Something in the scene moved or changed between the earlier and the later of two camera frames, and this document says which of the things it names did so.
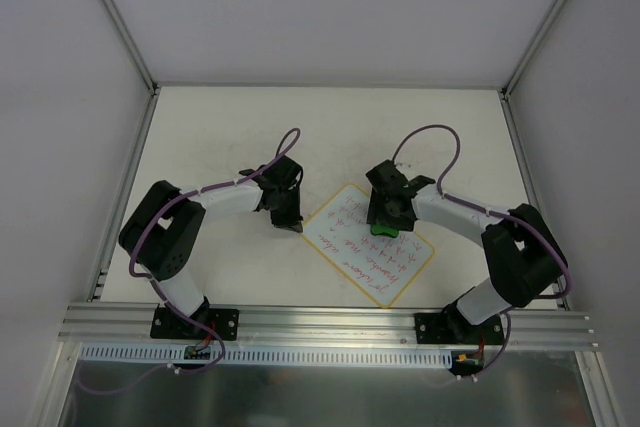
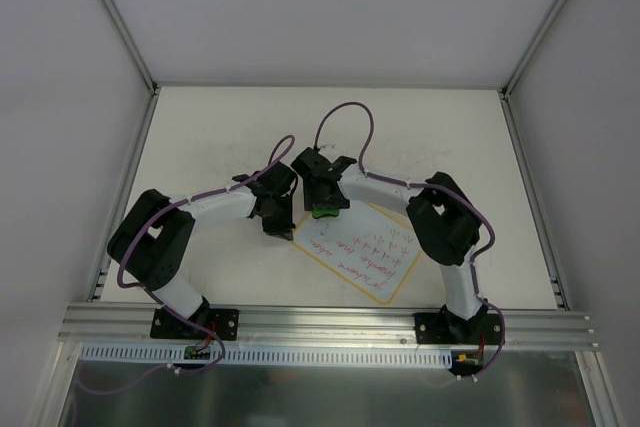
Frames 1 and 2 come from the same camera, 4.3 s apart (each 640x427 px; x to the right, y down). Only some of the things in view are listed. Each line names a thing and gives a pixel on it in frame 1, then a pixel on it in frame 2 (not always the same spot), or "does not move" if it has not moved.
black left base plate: x=168 y=325 does not move
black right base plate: x=452 y=328 does not move
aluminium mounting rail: x=525 y=327 does not move
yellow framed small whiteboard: x=380 y=264 does not move
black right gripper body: x=388 y=217 -> x=324 y=200
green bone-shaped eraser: x=379 y=229 -> x=320 y=212
